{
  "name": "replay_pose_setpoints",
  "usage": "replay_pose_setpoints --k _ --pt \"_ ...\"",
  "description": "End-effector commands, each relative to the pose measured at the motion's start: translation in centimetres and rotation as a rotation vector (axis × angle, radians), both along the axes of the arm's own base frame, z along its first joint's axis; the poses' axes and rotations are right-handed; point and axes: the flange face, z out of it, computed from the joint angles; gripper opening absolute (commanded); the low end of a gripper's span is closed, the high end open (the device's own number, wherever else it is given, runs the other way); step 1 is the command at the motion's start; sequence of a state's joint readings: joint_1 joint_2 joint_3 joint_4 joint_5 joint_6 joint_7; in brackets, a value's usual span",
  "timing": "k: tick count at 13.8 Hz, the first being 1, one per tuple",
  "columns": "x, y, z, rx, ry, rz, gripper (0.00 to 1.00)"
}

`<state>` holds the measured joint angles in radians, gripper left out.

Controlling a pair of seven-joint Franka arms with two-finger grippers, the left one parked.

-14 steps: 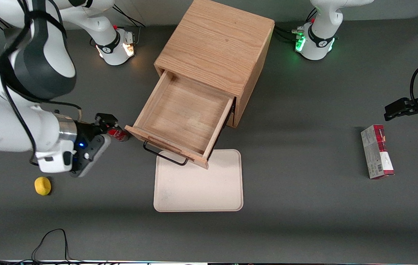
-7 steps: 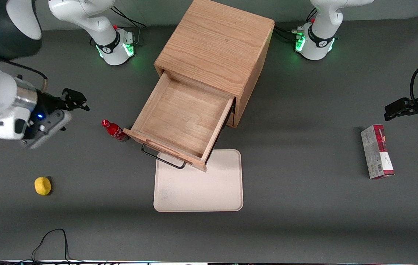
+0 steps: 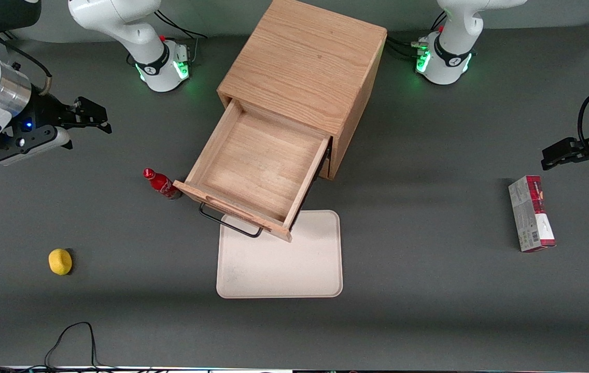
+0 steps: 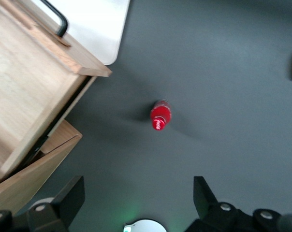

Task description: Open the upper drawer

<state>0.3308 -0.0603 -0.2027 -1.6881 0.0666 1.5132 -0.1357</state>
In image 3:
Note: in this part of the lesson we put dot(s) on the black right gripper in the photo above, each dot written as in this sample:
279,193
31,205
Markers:
44,112

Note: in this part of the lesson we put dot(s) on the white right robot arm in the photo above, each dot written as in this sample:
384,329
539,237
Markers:
139,36

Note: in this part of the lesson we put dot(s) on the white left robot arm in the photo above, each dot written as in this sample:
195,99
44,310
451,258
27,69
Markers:
455,52

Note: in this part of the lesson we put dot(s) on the wooden drawer cabinet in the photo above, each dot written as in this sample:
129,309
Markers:
305,52

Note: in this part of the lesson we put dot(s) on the red plaid carton box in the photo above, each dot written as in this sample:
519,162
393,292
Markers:
528,212

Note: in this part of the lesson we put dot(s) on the red soda bottle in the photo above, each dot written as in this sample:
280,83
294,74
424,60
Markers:
159,182

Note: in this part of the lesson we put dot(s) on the yellow lemon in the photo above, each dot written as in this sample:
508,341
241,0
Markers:
60,261

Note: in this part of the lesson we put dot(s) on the grey table mat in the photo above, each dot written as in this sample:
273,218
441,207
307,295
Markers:
429,311

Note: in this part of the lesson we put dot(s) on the beige rectangular tray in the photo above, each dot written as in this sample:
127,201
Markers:
279,264

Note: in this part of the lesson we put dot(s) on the black aluminium frame rail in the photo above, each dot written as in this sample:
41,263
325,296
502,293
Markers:
9,35

